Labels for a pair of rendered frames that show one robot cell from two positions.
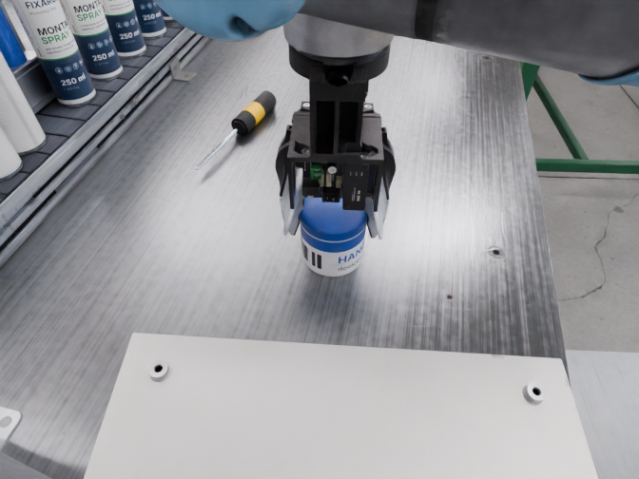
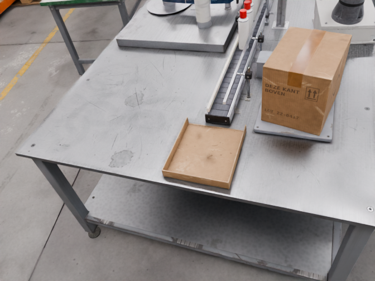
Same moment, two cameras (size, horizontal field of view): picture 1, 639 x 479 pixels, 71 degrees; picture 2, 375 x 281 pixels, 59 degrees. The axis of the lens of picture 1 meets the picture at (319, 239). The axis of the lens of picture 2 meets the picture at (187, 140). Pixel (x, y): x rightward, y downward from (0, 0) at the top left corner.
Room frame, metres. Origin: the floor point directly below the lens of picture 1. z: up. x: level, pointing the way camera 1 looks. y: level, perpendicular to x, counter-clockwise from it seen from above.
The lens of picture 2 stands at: (-1.73, 0.53, 1.83)
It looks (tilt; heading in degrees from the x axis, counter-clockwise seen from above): 46 degrees down; 14
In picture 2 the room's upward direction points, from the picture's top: 11 degrees counter-clockwise
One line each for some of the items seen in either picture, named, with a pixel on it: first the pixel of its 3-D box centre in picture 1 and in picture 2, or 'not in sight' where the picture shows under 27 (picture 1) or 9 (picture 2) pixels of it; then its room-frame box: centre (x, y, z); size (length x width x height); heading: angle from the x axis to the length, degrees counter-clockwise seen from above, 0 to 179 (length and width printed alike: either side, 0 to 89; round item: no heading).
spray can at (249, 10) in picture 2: not in sight; (247, 21); (-0.10, 0.50, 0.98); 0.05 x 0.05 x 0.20
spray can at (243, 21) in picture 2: not in sight; (243, 29); (-0.18, 0.52, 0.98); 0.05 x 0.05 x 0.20
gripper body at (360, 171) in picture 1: (337, 123); not in sight; (0.30, -0.01, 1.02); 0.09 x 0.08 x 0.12; 177
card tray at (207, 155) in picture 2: not in sight; (206, 149); (-0.86, 0.68, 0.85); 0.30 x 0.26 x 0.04; 167
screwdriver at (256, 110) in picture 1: (236, 129); not in sight; (0.56, 0.12, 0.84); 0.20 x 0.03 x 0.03; 155
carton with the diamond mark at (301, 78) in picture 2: not in sight; (304, 79); (-0.62, 0.29, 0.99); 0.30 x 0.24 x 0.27; 156
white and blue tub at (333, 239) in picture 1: (333, 232); not in sight; (0.33, -0.01, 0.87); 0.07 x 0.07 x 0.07
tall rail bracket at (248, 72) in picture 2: not in sight; (243, 82); (-0.52, 0.53, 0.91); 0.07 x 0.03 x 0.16; 77
